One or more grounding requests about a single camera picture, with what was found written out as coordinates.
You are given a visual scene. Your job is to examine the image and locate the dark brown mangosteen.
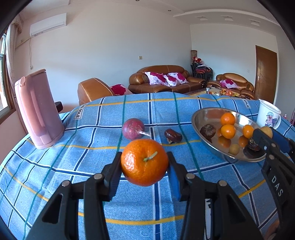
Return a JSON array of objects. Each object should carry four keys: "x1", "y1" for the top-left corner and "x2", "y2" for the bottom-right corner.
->
[{"x1": 164, "y1": 128, "x2": 183, "y2": 144}]

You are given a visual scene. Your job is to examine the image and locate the white wall air conditioner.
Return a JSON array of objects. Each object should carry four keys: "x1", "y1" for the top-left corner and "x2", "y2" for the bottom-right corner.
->
[{"x1": 29, "y1": 13, "x2": 67, "y2": 37}]

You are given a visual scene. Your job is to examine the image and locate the red flower cushion near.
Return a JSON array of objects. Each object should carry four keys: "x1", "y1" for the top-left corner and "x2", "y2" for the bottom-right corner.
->
[{"x1": 110, "y1": 84, "x2": 133, "y2": 96}]

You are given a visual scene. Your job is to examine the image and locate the brown leather armchair far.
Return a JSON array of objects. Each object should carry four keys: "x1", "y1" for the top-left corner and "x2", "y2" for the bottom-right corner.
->
[{"x1": 207, "y1": 73, "x2": 255, "y2": 100}]

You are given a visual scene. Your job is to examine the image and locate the brown leather three-seat sofa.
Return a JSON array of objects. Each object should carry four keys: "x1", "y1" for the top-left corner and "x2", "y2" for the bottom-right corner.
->
[{"x1": 129, "y1": 65, "x2": 207, "y2": 93}]

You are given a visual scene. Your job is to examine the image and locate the orange tangerine with stem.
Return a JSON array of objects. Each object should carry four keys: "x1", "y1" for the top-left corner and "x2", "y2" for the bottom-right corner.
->
[{"x1": 121, "y1": 139, "x2": 169, "y2": 186}]

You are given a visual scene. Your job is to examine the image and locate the purple passion fruit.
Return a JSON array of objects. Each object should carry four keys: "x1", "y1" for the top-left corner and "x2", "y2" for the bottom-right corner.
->
[{"x1": 122, "y1": 118, "x2": 150, "y2": 140}]

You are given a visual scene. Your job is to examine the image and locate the blue plaid table cloth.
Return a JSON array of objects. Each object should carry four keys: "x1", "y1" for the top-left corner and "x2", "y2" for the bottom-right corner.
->
[{"x1": 1, "y1": 92, "x2": 278, "y2": 239}]

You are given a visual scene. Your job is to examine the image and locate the brown wooden door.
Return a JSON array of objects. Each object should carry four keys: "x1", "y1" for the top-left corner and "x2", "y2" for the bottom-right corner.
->
[{"x1": 254, "y1": 45, "x2": 277, "y2": 104}]

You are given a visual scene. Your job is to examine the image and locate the pink plastic kettle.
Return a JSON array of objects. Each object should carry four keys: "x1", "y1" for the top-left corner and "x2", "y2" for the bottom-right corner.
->
[{"x1": 15, "y1": 69, "x2": 65, "y2": 149}]

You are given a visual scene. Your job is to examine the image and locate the red flower cushion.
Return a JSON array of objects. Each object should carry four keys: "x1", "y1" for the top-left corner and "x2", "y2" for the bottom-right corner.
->
[
  {"x1": 110, "y1": 84, "x2": 133, "y2": 96},
  {"x1": 220, "y1": 79, "x2": 239, "y2": 89}
]

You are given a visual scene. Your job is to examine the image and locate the small yellow-green fruit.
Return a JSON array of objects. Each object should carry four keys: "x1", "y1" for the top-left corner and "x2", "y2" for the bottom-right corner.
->
[{"x1": 228, "y1": 144, "x2": 240, "y2": 155}]

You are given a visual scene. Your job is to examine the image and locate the brown leather armchair near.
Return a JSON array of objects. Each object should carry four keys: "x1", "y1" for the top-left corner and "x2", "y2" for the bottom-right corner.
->
[{"x1": 77, "y1": 78, "x2": 114, "y2": 105}]

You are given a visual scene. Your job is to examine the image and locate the white cartoon plastic mug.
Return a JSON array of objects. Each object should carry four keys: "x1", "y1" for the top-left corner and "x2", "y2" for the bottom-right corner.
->
[{"x1": 256, "y1": 99, "x2": 282, "y2": 129}]

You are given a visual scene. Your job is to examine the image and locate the stacked dark chairs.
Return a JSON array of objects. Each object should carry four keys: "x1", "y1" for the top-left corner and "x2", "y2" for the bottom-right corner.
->
[{"x1": 190, "y1": 50, "x2": 213, "y2": 82}]

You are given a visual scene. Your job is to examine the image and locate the brown leather armchair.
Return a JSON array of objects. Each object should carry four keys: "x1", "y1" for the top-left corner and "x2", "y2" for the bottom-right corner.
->
[
  {"x1": 77, "y1": 78, "x2": 114, "y2": 105},
  {"x1": 207, "y1": 73, "x2": 255, "y2": 100}
]

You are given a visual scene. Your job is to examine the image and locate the red flower cushion far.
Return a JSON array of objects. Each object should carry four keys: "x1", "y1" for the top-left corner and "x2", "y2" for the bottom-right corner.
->
[{"x1": 220, "y1": 79, "x2": 239, "y2": 89}]

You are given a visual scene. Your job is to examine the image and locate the stainless steel plate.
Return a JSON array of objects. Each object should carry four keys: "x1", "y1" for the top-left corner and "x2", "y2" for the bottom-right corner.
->
[{"x1": 192, "y1": 107, "x2": 266, "y2": 163}]

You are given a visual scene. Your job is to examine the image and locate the dark stool seat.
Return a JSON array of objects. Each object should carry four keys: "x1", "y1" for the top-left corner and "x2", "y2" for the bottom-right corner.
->
[{"x1": 55, "y1": 101, "x2": 63, "y2": 113}]

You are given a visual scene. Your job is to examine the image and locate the wooden coffee table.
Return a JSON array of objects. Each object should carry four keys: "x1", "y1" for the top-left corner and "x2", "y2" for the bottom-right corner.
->
[{"x1": 186, "y1": 87, "x2": 240, "y2": 97}]

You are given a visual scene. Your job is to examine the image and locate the large orange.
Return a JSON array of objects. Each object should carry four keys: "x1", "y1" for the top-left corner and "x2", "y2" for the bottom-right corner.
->
[{"x1": 221, "y1": 124, "x2": 236, "y2": 140}]

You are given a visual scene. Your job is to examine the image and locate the small orange tangerine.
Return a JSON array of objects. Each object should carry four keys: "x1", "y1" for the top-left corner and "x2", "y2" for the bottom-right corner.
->
[{"x1": 242, "y1": 124, "x2": 254, "y2": 139}]

